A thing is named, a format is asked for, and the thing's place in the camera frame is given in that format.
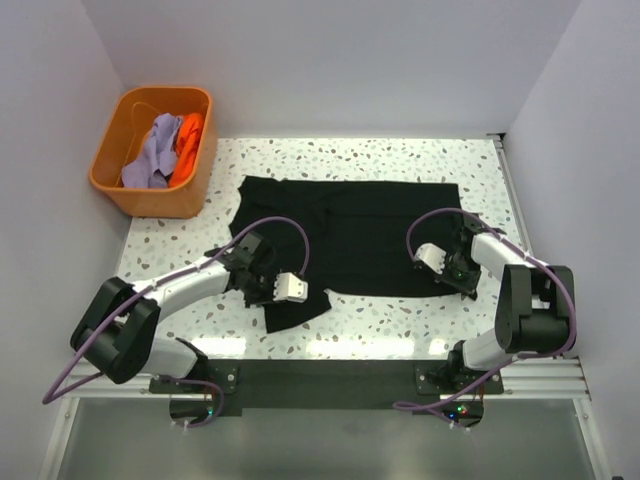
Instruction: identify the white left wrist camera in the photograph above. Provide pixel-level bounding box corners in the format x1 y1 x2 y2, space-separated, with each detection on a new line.
273 272 309 303

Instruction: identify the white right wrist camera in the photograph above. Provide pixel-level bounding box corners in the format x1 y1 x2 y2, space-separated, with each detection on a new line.
413 243 447 275

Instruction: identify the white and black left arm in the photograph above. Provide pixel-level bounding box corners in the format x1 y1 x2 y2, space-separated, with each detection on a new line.
70 233 275 392

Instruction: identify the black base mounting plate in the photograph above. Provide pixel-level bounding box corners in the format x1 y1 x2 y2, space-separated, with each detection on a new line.
149 359 482 422

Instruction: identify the lavender t shirt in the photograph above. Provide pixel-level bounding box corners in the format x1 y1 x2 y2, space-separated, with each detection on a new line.
121 113 182 189

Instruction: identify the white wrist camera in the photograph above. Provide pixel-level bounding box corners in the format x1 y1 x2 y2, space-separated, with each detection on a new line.
413 243 447 275
273 272 309 303

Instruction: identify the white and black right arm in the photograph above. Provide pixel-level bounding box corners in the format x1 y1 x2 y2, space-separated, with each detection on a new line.
415 227 577 393

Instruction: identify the black t shirt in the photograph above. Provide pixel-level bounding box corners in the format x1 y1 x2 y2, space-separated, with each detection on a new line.
229 176 462 333

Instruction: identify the orange t shirt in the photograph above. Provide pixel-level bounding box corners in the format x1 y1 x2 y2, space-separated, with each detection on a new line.
168 113 204 188

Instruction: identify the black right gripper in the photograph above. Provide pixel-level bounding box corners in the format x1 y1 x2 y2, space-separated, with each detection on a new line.
434 253 481 295

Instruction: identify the orange plastic basket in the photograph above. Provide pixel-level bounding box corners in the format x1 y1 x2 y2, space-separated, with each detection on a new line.
89 86 217 219

